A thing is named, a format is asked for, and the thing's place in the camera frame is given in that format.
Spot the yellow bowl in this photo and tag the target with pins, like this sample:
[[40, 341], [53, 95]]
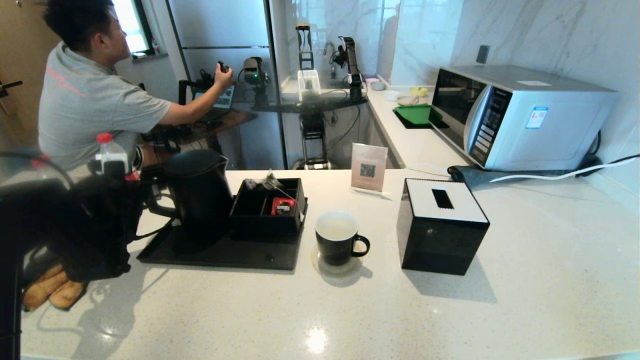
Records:
[[419, 92]]

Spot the black compartment organizer box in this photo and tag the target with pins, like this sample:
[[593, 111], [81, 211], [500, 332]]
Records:
[[260, 226]]

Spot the white bowl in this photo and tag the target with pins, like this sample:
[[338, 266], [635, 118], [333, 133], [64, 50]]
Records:
[[391, 96]]

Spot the black electric kettle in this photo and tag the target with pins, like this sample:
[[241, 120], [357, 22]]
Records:
[[200, 195]]

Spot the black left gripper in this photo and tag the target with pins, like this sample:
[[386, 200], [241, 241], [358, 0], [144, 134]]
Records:
[[131, 192]]

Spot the chrome faucet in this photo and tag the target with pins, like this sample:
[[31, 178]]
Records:
[[330, 55]]

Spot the acrylic QR code sign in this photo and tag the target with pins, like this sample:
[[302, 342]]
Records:
[[369, 167]]

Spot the silver microwave oven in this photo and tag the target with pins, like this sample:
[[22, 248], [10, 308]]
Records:
[[550, 130]]

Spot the open laptop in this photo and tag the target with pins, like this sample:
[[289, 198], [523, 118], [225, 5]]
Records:
[[222, 99]]

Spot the window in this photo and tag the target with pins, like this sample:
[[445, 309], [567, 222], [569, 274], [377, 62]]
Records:
[[131, 25]]

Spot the grey and orange cloth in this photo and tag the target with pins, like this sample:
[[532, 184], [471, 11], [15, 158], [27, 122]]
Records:
[[50, 292]]

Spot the black ladder rack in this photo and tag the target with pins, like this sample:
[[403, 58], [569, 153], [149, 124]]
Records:
[[305, 47]]

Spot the black mug white inside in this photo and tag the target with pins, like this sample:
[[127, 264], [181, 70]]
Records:
[[335, 250]]

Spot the person in grey t-shirt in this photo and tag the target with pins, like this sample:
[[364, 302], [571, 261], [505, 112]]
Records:
[[95, 105]]

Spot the beige coaster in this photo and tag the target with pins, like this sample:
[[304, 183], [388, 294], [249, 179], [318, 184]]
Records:
[[347, 270]]

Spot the dark wall outlet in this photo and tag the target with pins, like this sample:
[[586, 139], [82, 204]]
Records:
[[482, 55]]

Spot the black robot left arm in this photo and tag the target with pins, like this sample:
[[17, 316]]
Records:
[[45, 220]]

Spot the black equipment stand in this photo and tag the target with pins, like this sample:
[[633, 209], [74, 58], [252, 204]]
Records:
[[314, 127]]

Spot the green cutting board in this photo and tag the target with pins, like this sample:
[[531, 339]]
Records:
[[416, 115]]

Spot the black tissue box white lid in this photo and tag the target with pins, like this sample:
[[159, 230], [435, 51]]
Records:
[[435, 240]]

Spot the pyramid tea bag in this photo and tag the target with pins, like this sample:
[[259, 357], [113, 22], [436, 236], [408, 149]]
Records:
[[271, 182]]

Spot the grey refrigerator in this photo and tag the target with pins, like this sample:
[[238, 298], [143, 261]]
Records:
[[225, 30]]

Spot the red sachet packet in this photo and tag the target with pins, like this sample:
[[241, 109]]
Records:
[[283, 207]]

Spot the black flat tray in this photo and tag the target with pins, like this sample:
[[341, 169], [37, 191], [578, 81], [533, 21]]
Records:
[[425, 127]]

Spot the black serving tray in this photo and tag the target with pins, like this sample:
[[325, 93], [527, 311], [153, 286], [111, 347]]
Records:
[[225, 255]]

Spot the black white tea sachet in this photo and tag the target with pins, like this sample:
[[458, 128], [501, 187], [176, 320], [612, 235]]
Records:
[[251, 185]]

